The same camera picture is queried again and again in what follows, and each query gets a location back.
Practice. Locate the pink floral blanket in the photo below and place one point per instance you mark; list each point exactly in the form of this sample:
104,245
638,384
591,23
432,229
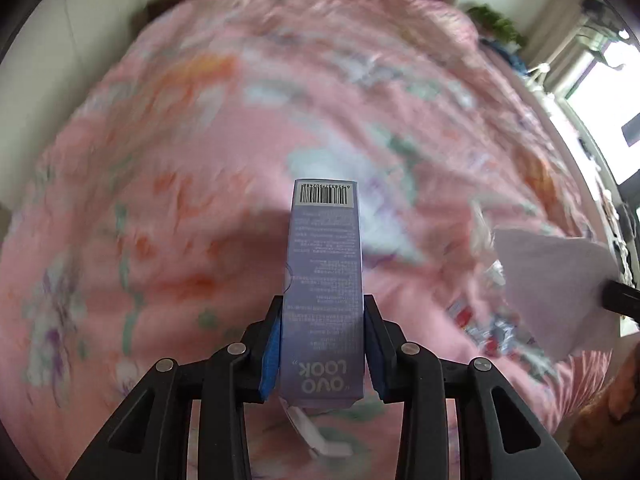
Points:
175,185

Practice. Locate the window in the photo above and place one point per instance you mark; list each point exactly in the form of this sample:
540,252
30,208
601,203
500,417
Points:
610,90

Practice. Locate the purple cardboard box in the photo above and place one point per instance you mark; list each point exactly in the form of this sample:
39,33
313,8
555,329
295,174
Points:
322,285

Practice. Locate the pale lilac paper sheet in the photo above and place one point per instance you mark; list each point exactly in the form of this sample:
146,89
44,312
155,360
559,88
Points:
555,290

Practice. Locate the white paper scrap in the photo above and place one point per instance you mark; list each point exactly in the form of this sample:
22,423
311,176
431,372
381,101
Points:
320,435

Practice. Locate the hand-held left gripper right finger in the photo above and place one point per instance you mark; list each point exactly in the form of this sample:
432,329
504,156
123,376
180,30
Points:
376,360

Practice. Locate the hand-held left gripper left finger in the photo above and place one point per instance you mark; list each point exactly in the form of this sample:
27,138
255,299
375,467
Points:
270,355

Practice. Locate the green plant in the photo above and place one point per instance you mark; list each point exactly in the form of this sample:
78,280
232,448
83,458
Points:
495,22

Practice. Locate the blue cloth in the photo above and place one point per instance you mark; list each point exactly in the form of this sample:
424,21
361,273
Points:
510,57

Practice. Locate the dark wooden nightstand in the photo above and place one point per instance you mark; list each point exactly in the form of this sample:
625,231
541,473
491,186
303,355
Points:
150,10

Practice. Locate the white bottle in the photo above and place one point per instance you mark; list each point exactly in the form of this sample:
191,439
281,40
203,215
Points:
540,75

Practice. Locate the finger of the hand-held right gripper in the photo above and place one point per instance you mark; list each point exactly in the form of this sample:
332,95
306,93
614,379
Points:
620,299

